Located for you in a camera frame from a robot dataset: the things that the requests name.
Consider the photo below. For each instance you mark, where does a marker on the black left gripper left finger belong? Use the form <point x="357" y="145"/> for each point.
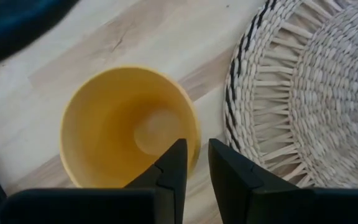
<point x="154" y="202"/>

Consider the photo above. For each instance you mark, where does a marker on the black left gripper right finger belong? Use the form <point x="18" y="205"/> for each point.
<point x="259" y="202"/>

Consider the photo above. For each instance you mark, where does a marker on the yellow plastic cup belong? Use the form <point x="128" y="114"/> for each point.
<point x="110" y="124"/>

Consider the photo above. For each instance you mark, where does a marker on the round woven placemat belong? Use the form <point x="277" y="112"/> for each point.
<point x="322" y="93"/>

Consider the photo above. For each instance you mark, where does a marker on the black metal table frame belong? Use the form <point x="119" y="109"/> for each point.
<point x="11" y="25"/>

